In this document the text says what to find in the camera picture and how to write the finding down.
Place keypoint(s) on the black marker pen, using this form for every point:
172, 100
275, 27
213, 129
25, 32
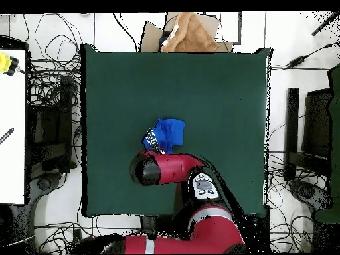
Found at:
6, 136

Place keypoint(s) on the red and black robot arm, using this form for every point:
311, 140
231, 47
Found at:
175, 167

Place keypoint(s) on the dark green table cloth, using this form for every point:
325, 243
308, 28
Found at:
119, 79

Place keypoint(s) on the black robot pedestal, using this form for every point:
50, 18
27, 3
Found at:
147, 224

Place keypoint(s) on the cardboard box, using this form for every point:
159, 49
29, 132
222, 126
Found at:
151, 37

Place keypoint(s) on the black chair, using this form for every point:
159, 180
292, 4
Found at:
317, 122

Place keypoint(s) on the white table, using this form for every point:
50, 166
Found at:
12, 119

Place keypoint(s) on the brown towel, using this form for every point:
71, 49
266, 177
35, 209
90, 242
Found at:
191, 37

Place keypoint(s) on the yellow and black tool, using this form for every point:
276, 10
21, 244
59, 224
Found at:
5, 63

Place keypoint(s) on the black metal frame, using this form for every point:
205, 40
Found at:
65, 119

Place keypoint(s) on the black rod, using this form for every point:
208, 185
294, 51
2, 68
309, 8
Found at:
325, 24

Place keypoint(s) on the blue shirt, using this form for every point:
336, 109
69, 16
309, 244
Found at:
170, 130

